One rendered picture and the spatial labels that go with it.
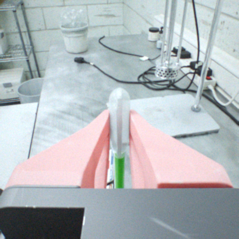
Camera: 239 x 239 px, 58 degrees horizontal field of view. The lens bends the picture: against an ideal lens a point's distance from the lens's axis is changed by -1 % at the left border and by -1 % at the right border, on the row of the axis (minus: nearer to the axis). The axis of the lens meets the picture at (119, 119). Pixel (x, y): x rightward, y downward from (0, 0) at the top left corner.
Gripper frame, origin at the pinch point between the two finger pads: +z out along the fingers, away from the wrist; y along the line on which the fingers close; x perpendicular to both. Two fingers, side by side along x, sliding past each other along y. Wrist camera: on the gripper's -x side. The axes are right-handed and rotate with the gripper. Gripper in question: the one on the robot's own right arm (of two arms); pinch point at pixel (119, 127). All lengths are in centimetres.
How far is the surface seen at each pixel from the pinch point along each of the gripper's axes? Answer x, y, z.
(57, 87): 31, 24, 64
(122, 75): 31, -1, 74
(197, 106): 28, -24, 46
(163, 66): 13.7, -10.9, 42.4
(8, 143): 32, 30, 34
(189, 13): 11, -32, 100
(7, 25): 45, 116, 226
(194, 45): 21, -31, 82
